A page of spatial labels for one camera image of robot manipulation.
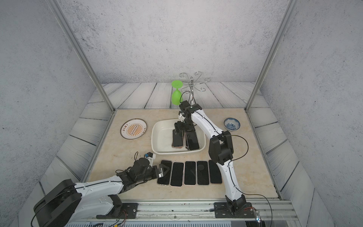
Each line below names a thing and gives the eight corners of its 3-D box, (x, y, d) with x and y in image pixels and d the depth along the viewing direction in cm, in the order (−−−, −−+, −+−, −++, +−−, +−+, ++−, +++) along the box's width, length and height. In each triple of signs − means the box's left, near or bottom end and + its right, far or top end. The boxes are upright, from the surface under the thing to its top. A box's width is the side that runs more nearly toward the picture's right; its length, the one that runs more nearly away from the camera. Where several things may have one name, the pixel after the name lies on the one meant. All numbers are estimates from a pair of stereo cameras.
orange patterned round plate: (118, 139, 105) (117, 137, 103) (125, 120, 117) (124, 118, 115) (144, 139, 105) (143, 137, 103) (148, 120, 117) (147, 118, 115)
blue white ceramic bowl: (225, 131, 109) (226, 126, 105) (223, 122, 115) (224, 117, 111) (238, 131, 109) (241, 126, 105) (236, 122, 115) (238, 117, 111)
